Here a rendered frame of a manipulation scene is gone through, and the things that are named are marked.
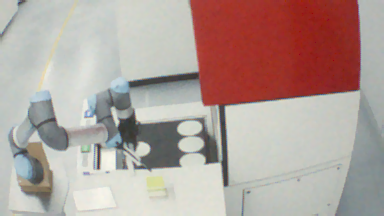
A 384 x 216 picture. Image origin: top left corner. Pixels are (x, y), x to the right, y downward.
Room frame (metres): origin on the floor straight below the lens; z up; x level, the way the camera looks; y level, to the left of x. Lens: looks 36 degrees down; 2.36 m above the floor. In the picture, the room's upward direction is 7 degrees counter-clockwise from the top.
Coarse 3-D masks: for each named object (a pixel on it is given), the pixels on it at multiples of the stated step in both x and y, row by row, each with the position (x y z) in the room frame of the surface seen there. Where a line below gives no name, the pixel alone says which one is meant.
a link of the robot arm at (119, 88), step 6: (120, 78) 1.78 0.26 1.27; (114, 84) 1.74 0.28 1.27; (120, 84) 1.73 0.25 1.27; (126, 84) 1.74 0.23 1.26; (114, 90) 1.73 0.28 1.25; (120, 90) 1.72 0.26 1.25; (126, 90) 1.74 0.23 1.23; (114, 96) 1.72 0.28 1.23; (120, 96) 1.72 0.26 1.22; (126, 96) 1.73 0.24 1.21; (114, 102) 1.71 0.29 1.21; (120, 102) 1.72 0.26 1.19; (126, 102) 1.73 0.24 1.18; (120, 108) 1.72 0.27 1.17; (126, 108) 1.73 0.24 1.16
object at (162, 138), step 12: (180, 120) 1.96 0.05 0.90; (192, 120) 1.96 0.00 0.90; (204, 120) 1.95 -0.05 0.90; (144, 132) 1.91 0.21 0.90; (156, 132) 1.90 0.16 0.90; (168, 132) 1.89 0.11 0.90; (204, 132) 1.86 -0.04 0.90; (156, 144) 1.82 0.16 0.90; (168, 144) 1.81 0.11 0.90; (204, 144) 1.79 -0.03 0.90; (144, 156) 1.75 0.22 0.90; (156, 156) 1.74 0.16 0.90; (168, 156) 1.73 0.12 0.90; (180, 156) 1.73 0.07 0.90; (204, 156) 1.71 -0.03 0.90; (144, 168) 1.67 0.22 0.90; (156, 168) 1.66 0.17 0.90
